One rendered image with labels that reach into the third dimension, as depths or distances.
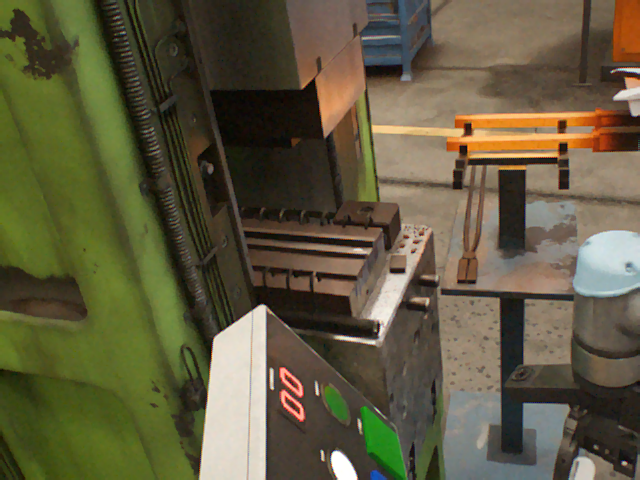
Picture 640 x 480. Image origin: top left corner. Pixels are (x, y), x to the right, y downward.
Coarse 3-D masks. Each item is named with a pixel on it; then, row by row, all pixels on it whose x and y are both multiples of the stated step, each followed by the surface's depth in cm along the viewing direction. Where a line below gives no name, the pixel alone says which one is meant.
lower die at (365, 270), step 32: (256, 224) 140; (288, 224) 138; (256, 256) 130; (288, 256) 129; (320, 256) 127; (352, 256) 125; (384, 256) 135; (256, 288) 124; (320, 288) 120; (352, 288) 119
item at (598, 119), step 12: (600, 108) 157; (456, 120) 166; (468, 120) 165; (480, 120) 164; (492, 120) 163; (504, 120) 162; (516, 120) 161; (528, 120) 160; (540, 120) 160; (552, 120) 159; (576, 120) 157; (588, 120) 156; (600, 120) 155; (612, 120) 156; (624, 120) 155; (636, 120) 154
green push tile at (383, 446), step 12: (372, 420) 86; (372, 432) 84; (384, 432) 87; (372, 444) 82; (384, 444) 85; (396, 444) 88; (372, 456) 81; (384, 456) 83; (396, 456) 86; (384, 468) 82; (396, 468) 84
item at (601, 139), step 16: (592, 128) 149; (608, 128) 147; (624, 128) 146; (448, 144) 156; (480, 144) 154; (496, 144) 153; (512, 144) 152; (528, 144) 151; (544, 144) 150; (576, 144) 148; (592, 144) 148; (608, 144) 148; (624, 144) 147
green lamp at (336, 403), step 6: (324, 390) 81; (330, 390) 82; (330, 396) 81; (336, 396) 82; (330, 402) 80; (336, 402) 81; (342, 402) 83; (336, 408) 80; (342, 408) 82; (336, 414) 80; (342, 414) 81
